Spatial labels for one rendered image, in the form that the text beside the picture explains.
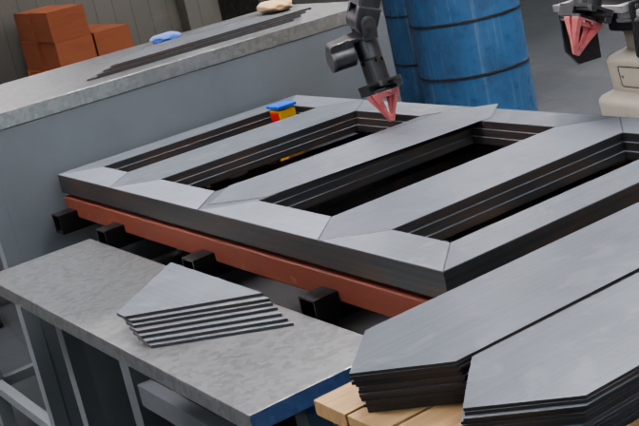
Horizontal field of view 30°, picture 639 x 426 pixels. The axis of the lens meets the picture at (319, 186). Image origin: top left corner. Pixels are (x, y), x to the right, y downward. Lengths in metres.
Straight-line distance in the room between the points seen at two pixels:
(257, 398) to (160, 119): 1.60
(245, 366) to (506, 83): 4.44
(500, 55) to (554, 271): 4.48
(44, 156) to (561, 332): 1.88
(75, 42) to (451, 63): 6.16
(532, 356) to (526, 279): 0.26
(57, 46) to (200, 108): 8.40
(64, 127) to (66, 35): 8.55
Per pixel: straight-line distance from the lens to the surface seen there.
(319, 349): 1.87
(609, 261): 1.72
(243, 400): 1.76
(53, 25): 11.65
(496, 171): 2.22
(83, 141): 3.17
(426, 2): 6.13
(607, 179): 2.06
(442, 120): 2.71
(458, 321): 1.60
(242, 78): 3.36
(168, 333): 2.06
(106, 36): 11.83
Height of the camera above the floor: 1.46
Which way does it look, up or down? 14 degrees down
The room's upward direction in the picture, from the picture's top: 13 degrees counter-clockwise
